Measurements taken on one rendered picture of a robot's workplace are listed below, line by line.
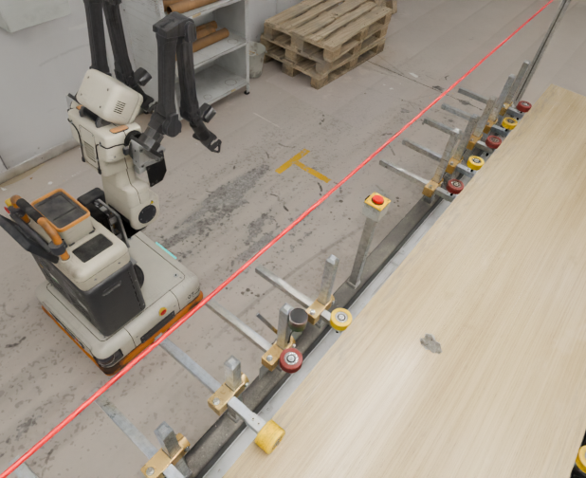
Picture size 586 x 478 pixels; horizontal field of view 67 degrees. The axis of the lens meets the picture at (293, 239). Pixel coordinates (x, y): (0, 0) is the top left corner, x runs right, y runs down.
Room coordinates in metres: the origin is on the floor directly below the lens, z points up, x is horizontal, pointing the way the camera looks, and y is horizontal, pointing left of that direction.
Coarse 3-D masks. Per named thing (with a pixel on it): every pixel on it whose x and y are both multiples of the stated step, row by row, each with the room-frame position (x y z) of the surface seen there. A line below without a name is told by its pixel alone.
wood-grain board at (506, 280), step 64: (576, 128) 2.34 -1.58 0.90; (512, 192) 1.71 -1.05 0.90; (576, 192) 1.76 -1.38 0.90; (448, 256) 1.24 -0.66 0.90; (512, 256) 1.28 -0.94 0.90; (576, 256) 1.32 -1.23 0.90; (384, 320) 0.90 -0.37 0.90; (448, 320) 0.93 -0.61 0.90; (512, 320) 0.96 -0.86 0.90; (576, 320) 0.99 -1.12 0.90; (320, 384) 0.62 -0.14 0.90; (384, 384) 0.65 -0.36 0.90; (448, 384) 0.67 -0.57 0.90; (512, 384) 0.70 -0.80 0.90; (576, 384) 0.72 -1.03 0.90; (256, 448) 0.41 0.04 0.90; (320, 448) 0.43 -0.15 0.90; (384, 448) 0.44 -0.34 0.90; (448, 448) 0.46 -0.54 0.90; (512, 448) 0.48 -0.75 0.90; (576, 448) 0.51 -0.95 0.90
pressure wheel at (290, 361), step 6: (288, 348) 0.74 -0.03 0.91; (294, 348) 0.74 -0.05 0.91; (282, 354) 0.71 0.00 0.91; (288, 354) 0.72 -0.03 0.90; (294, 354) 0.72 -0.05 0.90; (300, 354) 0.72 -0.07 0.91; (282, 360) 0.69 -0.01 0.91; (288, 360) 0.69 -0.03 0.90; (294, 360) 0.70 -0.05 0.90; (300, 360) 0.70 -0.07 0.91; (282, 366) 0.67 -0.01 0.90; (288, 366) 0.67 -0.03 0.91; (294, 366) 0.67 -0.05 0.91; (300, 366) 0.68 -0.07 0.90; (288, 372) 0.66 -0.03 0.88; (294, 372) 0.67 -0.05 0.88
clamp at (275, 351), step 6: (276, 342) 0.77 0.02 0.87; (294, 342) 0.79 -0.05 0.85; (270, 348) 0.75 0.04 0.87; (276, 348) 0.75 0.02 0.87; (270, 354) 0.73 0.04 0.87; (276, 354) 0.73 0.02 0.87; (264, 360) 0.71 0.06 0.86; (276, 360) 0.71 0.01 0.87; (270, 366) 0.69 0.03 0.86; (276, 366) 0.71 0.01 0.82
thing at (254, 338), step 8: (208, 304) 0.91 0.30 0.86; (216, 304) 0.91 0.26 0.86; (216, 312) 0.89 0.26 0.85; (224, 312) 0.88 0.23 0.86; (224, 320) 0.86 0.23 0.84; (232, 320) 0.85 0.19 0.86; (240, 328) 0.82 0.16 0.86; (248, 328) 0.83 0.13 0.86; (248, 336) 0.79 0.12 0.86; (256, 336) 0.80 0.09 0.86; (256, 344) 0.77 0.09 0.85; (264, 344) 0.77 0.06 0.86; (264, 352) 0.75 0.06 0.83
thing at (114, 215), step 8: (88, 192) 1.55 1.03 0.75; (96, 192) 1.55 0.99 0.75; (80, 200) 1.48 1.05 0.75; (88, 200) 1.49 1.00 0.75; (104, 200) 1.54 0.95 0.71; (112, 208) 1.50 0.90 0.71; (112, 216) 1.38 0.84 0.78; (120, 216) 1.45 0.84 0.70; (112, 224) 1.37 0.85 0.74; (120, 224) 1.38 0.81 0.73; (128, 224) 1.48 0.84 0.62; (120, 232) 1.39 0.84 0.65; (128, 232) 1.43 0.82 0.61; (136, 232) 1.44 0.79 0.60
